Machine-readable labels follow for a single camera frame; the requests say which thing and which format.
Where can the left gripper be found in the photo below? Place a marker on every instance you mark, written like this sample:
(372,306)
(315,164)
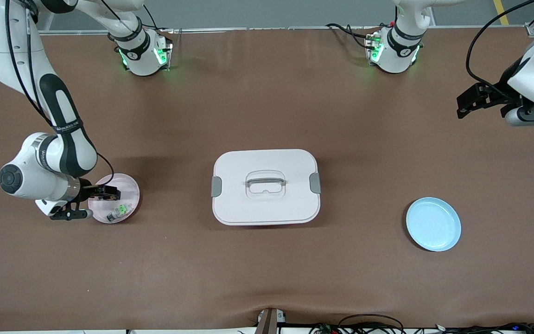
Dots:
(497,91)

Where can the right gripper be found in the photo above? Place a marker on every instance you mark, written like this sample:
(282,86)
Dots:
(88,190)

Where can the orange and black switch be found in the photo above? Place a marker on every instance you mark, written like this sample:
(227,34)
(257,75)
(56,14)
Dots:
(108,193)

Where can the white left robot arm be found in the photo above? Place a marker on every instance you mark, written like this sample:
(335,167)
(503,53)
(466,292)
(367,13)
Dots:
(397,55)

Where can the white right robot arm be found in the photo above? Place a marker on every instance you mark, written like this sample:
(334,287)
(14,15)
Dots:
(67,153)

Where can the white lidded storage box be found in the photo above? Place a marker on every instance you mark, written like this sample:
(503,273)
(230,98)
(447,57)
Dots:
(267,204)

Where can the pink round plate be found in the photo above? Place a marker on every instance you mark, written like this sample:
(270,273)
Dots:
(125,185)

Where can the light blue round plate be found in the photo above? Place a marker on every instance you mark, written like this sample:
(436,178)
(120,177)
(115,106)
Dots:
(434,225)

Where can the brown table cover sheet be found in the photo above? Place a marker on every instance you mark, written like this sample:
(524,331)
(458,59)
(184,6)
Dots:
(267,93)

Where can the small circuit board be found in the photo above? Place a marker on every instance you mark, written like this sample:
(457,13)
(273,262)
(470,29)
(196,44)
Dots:
(326,330)

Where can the green and clear switch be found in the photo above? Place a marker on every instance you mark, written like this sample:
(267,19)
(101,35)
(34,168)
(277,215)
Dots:
(119,212)

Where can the camera stand post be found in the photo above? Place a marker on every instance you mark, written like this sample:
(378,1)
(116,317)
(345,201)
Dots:
(267,322)

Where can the grey table edge rail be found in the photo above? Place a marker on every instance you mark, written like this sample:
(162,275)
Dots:
(271,29)

